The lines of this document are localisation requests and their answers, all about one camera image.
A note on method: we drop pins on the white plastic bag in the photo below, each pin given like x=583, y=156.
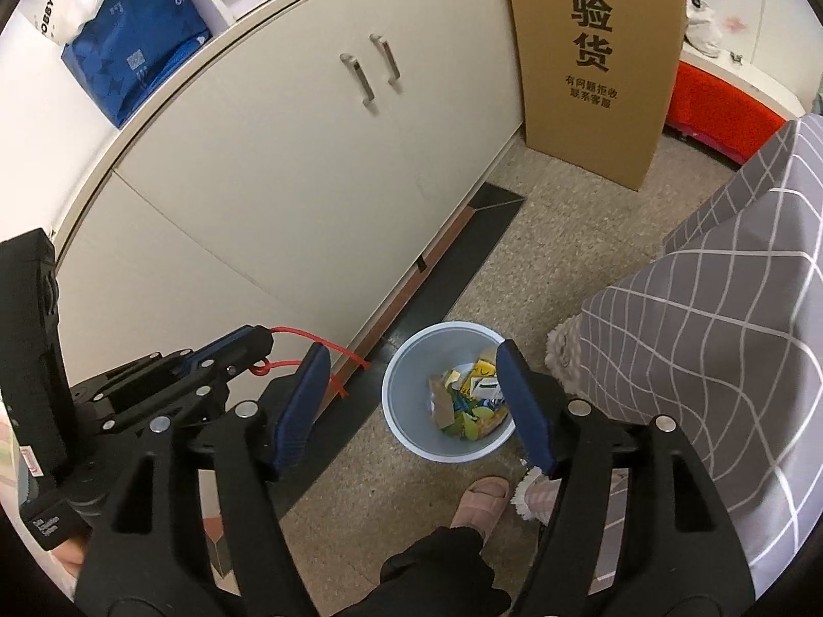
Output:
x=701, y=30

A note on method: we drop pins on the blue plastic trash bin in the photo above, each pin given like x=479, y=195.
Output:
x=406, y=395

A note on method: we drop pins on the red storage box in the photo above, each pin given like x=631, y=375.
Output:
x=720, y=115

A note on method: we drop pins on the person's left hand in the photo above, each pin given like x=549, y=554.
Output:
x=70, y=555

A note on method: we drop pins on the pink slipper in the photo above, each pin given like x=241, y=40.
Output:
x=482, y=505

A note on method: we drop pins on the pink skirt under tablecloth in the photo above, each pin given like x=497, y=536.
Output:
x=536, y=494

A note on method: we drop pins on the grey checked tablecloth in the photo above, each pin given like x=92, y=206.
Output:
x=723, y=334

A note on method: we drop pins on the long white low cabinet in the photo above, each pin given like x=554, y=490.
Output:
x=295, y=181

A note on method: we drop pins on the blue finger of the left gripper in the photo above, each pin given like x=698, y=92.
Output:
x=109, y=415
x=227, y=357

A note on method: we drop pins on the blue paper bag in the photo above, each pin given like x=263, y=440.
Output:
x=130, y=48

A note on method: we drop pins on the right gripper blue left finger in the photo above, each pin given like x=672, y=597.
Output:
x=189, y=527

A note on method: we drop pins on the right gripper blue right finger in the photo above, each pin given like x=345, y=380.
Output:
x=637, y=527

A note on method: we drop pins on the white wardrobe with butterflies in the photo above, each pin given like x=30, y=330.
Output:
x=771, y=49

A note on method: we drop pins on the yellow paper bag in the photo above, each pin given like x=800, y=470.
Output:
x=467, y=403

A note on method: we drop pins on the tall brown cardboard box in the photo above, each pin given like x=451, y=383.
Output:
x=597, y=79

